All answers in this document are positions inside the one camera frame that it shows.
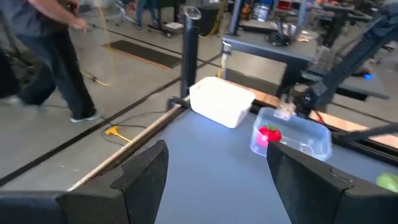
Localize yellow plug with cable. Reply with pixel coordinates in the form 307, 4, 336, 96
104, 125, 133, 143

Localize black aluminium table frame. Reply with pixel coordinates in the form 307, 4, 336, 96
67, 93, 398, 192

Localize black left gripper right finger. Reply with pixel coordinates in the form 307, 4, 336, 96
266, 141, 398, 224

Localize red plastic tomato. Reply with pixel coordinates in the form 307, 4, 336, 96
257, 124, 283, 149

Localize white plastic bin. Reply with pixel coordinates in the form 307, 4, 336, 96
188, 76, 257, 129

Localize black vertical frame post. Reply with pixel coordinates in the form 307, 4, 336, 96
169, 6, 202, 110

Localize person's hand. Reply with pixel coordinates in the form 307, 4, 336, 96
70, 17, 90, 32

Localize gray desk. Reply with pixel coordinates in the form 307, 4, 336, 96
221, 33, 318, 97

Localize clear plastic bin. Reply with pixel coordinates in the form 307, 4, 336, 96
249, 106, 333, 162

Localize green lime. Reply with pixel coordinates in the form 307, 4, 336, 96
375, 172, 398, 193

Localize black trash bin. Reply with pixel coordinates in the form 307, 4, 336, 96
197, 2, 222, 37

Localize black floor mat orange edge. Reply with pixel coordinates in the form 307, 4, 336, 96
101, 39, 183, 70

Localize black platform cart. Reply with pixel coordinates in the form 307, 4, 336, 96
147, 18, 185, 39

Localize person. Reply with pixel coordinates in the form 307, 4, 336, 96
135, 0, 160, 31
0, 0, 105, 124

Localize yellow extension cable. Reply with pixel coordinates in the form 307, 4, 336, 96
81, 0, 118, 88

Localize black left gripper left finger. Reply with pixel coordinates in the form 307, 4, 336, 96
0, 139, 169, 224

